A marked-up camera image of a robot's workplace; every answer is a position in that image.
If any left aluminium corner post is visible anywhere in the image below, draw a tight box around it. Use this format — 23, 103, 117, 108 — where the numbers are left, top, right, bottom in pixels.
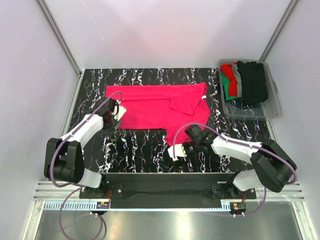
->
35, 0, 82, 77

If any green folded t shirt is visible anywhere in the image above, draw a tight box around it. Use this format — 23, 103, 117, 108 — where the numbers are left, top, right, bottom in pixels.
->
221, 72, 237, 101

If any black folded t shirt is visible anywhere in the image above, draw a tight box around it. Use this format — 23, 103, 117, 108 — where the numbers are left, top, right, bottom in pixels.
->
237, 61, 269, 105

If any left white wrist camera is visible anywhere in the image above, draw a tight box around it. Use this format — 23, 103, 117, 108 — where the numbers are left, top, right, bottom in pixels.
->
114, 100, 127, 121

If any clear plastic bin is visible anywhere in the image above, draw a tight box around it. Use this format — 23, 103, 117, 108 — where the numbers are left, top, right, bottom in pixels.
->
218, 59, 282, 121

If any right aluminium corner post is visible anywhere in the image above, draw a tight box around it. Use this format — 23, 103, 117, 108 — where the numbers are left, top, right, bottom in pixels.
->
259, 0, 300, 62

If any left orange connector module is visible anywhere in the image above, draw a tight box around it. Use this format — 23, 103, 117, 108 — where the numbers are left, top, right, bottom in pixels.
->
96, 200, 111, 209

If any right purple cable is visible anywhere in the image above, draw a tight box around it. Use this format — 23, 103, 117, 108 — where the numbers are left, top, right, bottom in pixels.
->
171, 122, 299, 217

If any white slotted cable duct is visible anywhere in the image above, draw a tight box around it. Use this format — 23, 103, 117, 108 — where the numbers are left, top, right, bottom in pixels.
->
44, 200, 231, 212

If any aluminium corner post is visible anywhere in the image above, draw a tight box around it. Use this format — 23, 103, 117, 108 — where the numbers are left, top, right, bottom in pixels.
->
259, 0, 300, 62
35, 0, 82, 77

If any aluminium frame rail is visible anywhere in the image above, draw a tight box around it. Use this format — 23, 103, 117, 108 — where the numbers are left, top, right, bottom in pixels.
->
33, 181, 305, 202

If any red folded t shirt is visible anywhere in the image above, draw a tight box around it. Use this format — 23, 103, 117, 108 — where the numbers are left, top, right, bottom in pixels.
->
220, 64, 238, 97

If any orange connector module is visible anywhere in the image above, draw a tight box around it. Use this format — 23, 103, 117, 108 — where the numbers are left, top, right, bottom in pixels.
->
230, 202, 247, 212
96, 200, 111, 209

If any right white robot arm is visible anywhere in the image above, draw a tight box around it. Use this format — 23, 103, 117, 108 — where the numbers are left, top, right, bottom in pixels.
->
182, 124, 297, 199

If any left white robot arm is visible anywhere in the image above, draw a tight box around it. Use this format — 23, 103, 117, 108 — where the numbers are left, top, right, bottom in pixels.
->
44, 97, 127, 198

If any magenta t shirt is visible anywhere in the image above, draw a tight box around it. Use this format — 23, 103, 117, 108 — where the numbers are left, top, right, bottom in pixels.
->
105, 82, 211, 146

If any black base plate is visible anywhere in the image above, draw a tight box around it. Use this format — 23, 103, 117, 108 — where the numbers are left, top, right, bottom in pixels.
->
79, 172, 256, 200

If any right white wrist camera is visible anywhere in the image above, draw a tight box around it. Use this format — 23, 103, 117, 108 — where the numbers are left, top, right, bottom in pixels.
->
167, 144, 187, 162

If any grey folded t shirt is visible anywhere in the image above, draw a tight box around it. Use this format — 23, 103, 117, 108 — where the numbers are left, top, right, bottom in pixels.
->
231, 62, 243, 98

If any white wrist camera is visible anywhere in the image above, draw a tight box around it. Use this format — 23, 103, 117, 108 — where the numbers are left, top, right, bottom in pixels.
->
167, 144, 187, 162
114, 100, 127, 121

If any right orange connector module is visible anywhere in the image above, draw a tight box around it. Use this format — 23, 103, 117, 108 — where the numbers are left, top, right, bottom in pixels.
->
230, 202, 247, 212

